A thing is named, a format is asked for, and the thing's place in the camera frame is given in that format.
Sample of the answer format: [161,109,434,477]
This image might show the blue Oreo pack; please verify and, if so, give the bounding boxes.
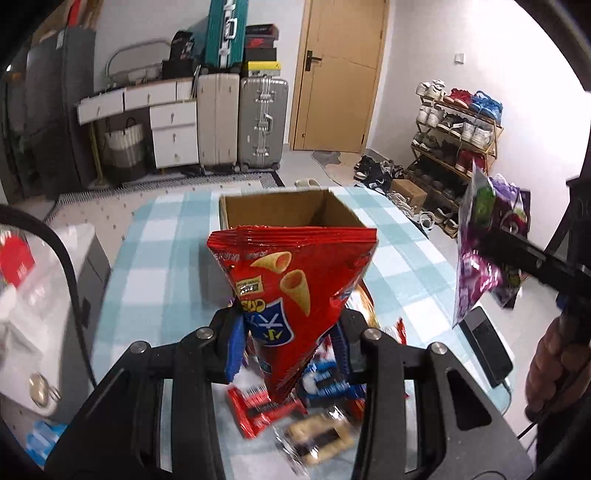
[297,360,366,404]

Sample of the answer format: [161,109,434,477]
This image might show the noodle snack bag back side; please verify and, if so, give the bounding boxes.
[346,280,381,329]

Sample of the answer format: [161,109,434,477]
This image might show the purple grape candy bag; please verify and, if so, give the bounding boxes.
[453,166,531,325]

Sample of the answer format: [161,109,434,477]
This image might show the small red black snack pack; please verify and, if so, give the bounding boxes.
[226,385,308,439]

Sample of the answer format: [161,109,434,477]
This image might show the red cone chips bag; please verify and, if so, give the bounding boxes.
[206,226,378,402]

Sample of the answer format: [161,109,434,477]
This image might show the clear-wrapped biscuit sandwich pack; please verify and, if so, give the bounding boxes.
[274,406,356,475]

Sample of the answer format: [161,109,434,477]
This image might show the red Oreo pack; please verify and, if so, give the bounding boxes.
[394,318,407,345]

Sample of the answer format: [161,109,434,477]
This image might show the person's right hand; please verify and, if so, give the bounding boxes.
[525,317,590,413]

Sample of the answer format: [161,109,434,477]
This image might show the black smartphone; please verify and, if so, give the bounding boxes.
[460,306,514,388]

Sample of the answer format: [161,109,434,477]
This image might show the teal checkered tablecloth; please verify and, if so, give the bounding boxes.
[82,187,511,410]

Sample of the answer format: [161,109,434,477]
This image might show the small cardboard box on floor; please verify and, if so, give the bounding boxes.
[391,179,428,210]

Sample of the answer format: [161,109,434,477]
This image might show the shoe rack with shoes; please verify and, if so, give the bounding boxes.
[407,80,504,211]

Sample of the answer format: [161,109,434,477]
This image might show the brown SF cardboard box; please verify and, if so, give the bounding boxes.
[204,187,378,310]

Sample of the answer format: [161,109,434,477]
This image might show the beige slipper far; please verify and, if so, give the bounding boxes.
[294,178,321,189]

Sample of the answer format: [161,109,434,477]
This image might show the door mat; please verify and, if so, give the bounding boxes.
[311,150,362,186]

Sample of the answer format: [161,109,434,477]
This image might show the white side table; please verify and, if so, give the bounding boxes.
[1,224,110,423]

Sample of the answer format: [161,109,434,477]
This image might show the small metal earbud case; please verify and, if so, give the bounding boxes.
[29,372,61,408]

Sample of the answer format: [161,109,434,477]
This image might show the woven laundry basket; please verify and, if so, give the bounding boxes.
[104,117,147,184]

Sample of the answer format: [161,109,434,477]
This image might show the red pouch on side table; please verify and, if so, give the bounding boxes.
[0,236,35,288]

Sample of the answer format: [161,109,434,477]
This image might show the silver suitcase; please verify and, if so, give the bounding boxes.
[238,77,288,170]

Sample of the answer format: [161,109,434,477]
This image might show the white drawer desk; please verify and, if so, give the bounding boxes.
[77,77,199,169]

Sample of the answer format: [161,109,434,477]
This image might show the beige suitcase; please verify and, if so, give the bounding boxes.
[197,73,240,171]

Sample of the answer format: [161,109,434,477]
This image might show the black refrigerator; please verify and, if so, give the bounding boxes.
[25,27,97,198]

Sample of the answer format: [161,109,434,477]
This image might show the wooden door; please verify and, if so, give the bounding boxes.
[290,1,391,153]

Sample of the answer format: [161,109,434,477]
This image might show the stacked shoe boxes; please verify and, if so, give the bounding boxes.
[242,23,281,77]

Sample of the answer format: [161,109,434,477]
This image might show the oval mirror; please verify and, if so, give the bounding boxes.
[105,39,170,86]

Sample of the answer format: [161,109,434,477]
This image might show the teal suitcase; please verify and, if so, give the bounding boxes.
[204,0,249,70]

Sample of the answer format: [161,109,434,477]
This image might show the black cable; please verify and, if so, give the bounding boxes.
[0,203,98,388]

